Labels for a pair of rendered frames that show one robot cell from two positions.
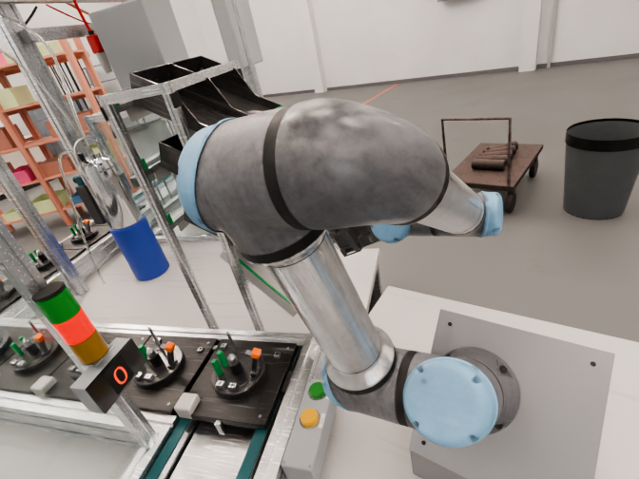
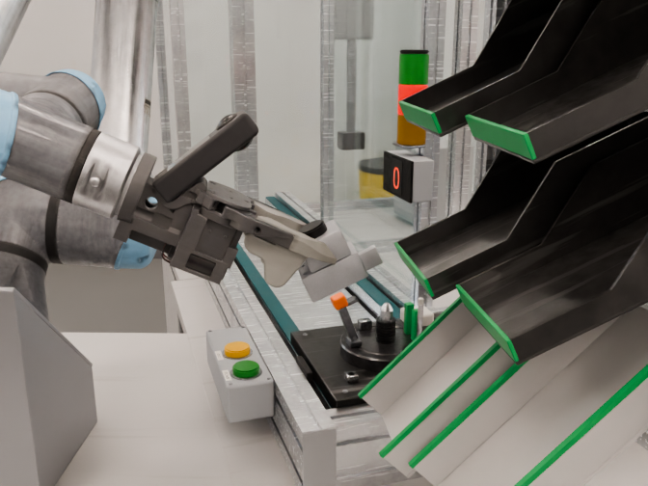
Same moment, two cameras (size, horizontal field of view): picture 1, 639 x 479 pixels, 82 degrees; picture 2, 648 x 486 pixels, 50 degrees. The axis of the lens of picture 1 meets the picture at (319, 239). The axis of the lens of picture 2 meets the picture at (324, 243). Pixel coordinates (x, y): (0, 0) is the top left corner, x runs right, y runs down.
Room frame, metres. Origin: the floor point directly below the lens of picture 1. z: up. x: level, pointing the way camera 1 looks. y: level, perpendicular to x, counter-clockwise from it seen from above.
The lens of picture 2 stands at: (1.38, -0.41, 1.43)
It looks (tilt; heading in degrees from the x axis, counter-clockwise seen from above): 16 degrees down; 141
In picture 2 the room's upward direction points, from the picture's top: straight up
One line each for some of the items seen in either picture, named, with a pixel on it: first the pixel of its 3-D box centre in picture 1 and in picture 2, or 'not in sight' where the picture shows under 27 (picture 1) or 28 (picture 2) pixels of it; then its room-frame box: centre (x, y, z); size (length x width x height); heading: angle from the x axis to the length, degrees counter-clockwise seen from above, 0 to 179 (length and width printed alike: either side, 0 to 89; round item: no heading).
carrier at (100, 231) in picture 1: (81, 230); not in sight; (1.88, 1.24, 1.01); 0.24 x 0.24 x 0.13; 69
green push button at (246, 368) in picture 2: (318, 391); (246, 371); (0.58, 0.09, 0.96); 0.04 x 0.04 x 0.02
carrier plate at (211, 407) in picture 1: (241, 378); (385, 357); (0.67, 0.28, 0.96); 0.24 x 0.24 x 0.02; 69
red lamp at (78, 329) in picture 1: (73, 325); (413, 99); (0.54, 0.46, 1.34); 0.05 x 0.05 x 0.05
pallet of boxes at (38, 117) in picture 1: (72, 127); not in sight; (10.51, 5.69, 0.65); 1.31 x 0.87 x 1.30; 140
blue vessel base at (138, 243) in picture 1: (141, 247); not in sight; (1.52, 0.81, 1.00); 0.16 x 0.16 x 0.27
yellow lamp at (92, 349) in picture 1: (87, 344); (412, 128); (0.54, 0.46, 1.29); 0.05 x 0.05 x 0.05
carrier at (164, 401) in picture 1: (153, 357); not in sight; (0.76, 0.52, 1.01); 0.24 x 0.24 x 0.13; 69
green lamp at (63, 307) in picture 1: (58, 303); (414, 68); (0.54, 0.46, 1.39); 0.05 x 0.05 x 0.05
